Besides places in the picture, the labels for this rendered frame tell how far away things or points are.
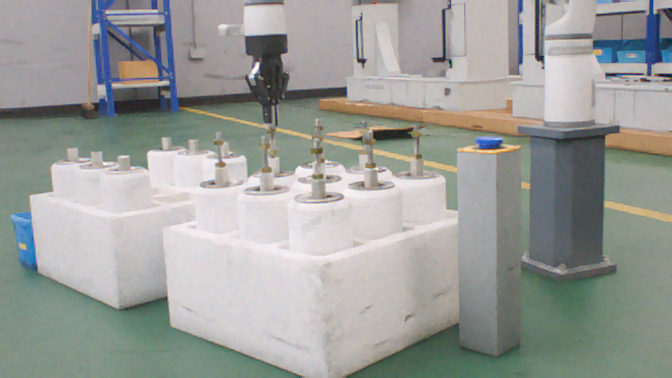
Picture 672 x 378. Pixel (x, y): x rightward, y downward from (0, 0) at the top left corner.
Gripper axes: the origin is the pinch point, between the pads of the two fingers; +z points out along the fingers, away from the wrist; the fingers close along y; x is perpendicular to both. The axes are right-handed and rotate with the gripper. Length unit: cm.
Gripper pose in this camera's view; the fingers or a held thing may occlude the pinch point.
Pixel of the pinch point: (270, 115)
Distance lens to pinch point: 138.9
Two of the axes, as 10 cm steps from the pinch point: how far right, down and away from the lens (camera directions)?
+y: 3.9, -1.8, 9.0
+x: -9.2, -0.3, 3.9
